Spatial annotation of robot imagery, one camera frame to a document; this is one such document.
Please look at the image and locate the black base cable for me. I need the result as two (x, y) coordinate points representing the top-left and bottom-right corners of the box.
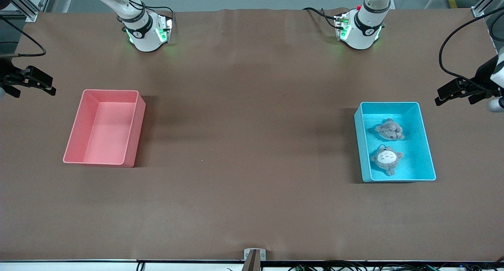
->
(302, 7), (343, 29)
(114, 0), (176, 31)

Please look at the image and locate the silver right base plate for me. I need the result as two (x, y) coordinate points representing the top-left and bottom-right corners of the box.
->
(156, 14), (174, 44)

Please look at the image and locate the aluminium frame profile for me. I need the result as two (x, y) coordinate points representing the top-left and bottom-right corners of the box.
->
(8, 0), (54, 22)
(471, 0), (497, 18)

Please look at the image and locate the brown table cover sheet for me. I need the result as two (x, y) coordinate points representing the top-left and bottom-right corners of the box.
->
(0, 8), (504, 262)

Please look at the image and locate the black left base cable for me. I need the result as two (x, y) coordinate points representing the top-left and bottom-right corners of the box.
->
(302, 7), (343, 29)

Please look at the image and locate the blue plastic box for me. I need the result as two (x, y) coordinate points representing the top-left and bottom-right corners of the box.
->
(354, 102), (437, 183)

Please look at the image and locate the grey Totoro plush toy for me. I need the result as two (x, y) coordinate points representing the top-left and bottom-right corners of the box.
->
(369, 144), (404, 176)
(374, 118), (406, 141)

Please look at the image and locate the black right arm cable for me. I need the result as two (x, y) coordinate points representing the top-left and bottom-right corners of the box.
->
(0, 17), (47, 58)

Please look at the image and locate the metal table edge bracket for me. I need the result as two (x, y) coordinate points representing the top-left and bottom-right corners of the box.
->
(244, 248), (267, 262)

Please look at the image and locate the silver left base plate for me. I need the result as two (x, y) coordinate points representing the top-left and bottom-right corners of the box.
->
(334, 13), (351, 41)

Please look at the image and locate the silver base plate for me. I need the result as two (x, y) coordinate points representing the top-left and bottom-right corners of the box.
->
(334, 13), (351, 41)
(156, 14), (174, 44)

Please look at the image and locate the pink plastic box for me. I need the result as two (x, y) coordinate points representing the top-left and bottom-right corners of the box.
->
(63, 89), (146, 168)

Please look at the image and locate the brown post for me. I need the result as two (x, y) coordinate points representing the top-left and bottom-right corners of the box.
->
(241, 250), (261, 271)

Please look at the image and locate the black right base cable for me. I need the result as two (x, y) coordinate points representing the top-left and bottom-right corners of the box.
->
(114, 0), (176, 31)

